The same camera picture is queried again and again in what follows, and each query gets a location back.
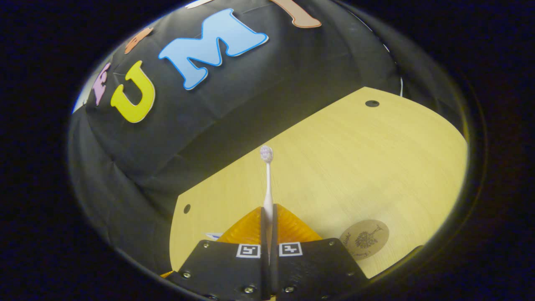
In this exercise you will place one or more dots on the round wooden coaster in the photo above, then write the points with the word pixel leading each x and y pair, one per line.
pixel 363 240

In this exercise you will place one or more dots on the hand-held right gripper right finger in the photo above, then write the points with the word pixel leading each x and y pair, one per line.
pixel 274 251

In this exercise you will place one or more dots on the pink toothbrush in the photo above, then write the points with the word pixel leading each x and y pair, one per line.
pixel 268 196

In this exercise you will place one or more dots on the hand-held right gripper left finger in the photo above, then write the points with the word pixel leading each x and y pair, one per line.
pixel 263 238

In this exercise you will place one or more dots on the black backdrop cloth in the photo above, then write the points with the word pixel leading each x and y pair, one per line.
pixel 250 104

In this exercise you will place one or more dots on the white toothpaste tube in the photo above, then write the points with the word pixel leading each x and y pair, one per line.
pixel 214 236

